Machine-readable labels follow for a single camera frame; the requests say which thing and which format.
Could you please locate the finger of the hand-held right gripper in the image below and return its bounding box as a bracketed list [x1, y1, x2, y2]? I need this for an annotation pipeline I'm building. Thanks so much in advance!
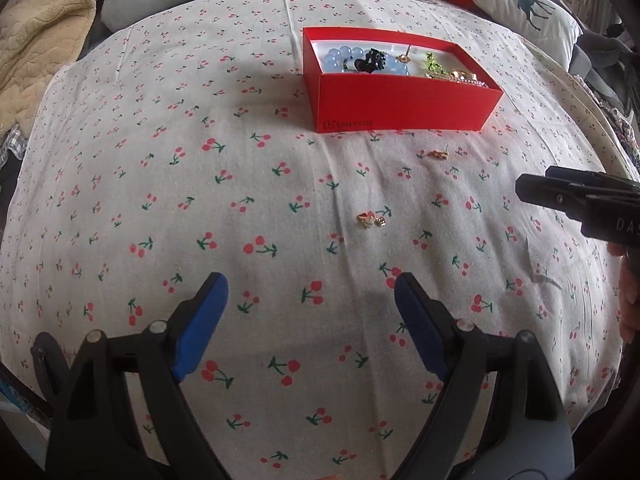
[515, 174, 613, 233]
[545, 165, 640, 196]

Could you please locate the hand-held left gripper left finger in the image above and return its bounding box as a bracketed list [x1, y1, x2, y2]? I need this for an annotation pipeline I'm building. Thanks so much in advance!
[45, 272, 230, 480]

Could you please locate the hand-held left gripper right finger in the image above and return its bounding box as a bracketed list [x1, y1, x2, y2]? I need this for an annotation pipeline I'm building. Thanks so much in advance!
[394, 272, 571, 480]

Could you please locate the red cardboard box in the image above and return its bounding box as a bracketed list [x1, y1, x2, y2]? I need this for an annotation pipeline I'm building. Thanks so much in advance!
[302, 27, 504, 134]

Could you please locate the green beaded ornament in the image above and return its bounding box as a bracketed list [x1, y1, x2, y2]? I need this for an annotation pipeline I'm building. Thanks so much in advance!
[423, 51, 452, 79]

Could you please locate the black hair claw clip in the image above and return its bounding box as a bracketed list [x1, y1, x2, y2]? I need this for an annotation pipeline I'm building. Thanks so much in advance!
[349, 49, 389, 75]

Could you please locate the blue bead bracelet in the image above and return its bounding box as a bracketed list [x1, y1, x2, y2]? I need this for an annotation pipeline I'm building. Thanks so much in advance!
[322, 45, 417, 78]

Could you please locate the person's right hand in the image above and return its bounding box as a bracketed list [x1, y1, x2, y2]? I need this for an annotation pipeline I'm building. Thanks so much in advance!
[607, 243, 640, 343]

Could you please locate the grey chair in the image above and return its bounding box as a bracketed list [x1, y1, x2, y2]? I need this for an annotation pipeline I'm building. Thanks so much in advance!
[569, 24, 640, 113]

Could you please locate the cherry print tablecloth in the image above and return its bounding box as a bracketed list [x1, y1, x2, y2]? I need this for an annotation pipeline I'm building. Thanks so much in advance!
[0, 0, 637, 480]

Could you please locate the deer print pillow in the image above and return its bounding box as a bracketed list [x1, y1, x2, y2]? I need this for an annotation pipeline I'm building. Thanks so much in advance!
[472, 0, 584, 57]

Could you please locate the grey cushion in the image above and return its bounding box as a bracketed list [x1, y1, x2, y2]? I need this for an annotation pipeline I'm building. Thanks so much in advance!
[99, 0, 199, 37]

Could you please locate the beige quilted blanket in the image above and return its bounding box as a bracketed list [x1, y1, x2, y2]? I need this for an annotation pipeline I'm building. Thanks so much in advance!
[0, 0, 122, 127]

